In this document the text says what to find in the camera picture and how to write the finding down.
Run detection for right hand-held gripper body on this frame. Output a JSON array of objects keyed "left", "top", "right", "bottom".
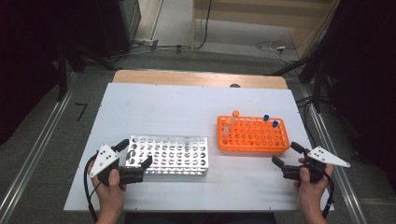
[{"left": 280, "top": 145, "right": 352, "bottom": 184}]

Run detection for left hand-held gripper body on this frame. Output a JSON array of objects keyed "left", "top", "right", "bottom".
[{"left": 89, "top": 143, "right": 146, "bottom": 188}]

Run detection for orange plastic tube rack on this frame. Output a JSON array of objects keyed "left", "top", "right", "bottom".
[{"left": 217, "top": 115, "right": 291, "bottom": 155}]

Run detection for silver metal tube rack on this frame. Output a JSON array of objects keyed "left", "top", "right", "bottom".
[{"left": 124, "top": 133, "right": 210, "bottom": 178}]

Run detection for orange capped test tube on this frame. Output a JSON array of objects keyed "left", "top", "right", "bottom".
[
  {"left": 232, "top": 109, "right": 241, "bottom": 129},
  {"left": 222, "top": 117, "right": 233, "bottom": 138}
]

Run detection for person's left hand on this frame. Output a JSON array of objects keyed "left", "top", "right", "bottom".
[{"left": 87, "top": 160, "right": 128, "bottom": 216}]

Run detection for person's right hand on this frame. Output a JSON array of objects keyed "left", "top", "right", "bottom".
[{"left": 292, "top": 157, "right": 334, "bottom": 216}]

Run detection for white board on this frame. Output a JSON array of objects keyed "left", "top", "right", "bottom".
[{"left": 64, "top": 82, "right": 334, "bottom": 213}]

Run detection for black metal stand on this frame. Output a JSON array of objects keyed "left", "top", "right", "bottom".
[
  {"left": 270, "top": 55, "right": 328, "bottom": 113},
  {"left": 55, "top": 43, "right": 120, "bottom": 102}
]

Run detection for black curtain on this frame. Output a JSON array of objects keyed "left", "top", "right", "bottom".
[
  {"left": 311, "top": 0, "right": 396, "bottom": 188},
  {"left": 0, "top": 0, "right": 125, "bottom": 146}
]

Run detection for wooden table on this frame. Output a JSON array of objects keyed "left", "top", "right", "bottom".
[{"left": 111, "top": 69, "right": 289, "bottom": 91}]

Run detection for grey floor power strip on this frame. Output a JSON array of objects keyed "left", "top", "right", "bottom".
[{"left": 130, "top": 37, "right": 194, "bottom": 55}]

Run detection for dark grey cabinet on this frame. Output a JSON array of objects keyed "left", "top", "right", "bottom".
[{"left": 92, "top": 0, "right": 143, "bottom": 59}]

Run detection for beige wooden partition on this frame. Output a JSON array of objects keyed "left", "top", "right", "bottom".
[{"left": 191, "top": 0, "right": 340, "bottom": 60}]

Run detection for left hand-held gripper black cable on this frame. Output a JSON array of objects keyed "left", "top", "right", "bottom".
[{"left": 82, "top": 152, "right": 104, "bottom": 224}]

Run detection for hand-held gripper black cable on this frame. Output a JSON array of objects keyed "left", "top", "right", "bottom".
[
  {"left": 82, "top": 152, "right": 104, "bottom": 224},
  {"left": 321, "top": 172, "right": 336, "bottom": 220}
]

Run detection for right hand-held gripper black cable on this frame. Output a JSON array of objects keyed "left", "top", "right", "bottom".
[{"left": 321, "top": 172, "right": 336, "bottom": 220}]

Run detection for black floor cable bundle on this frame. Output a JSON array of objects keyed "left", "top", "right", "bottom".
[{"left": 295, "top": 95, "right": 323, "bottom": 169}]

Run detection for aluminium floor rail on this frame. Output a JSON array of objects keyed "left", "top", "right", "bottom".
[
  {"left": 295, "top": 83, "right": 370, "bottom": 224},
  {"left": 0, "top": 73, "right": 78, "bottom": 218}
]

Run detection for white floor cable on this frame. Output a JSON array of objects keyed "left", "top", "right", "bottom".
[{"left": 255, "top": 39, "right": 300, "bottom": 64}]

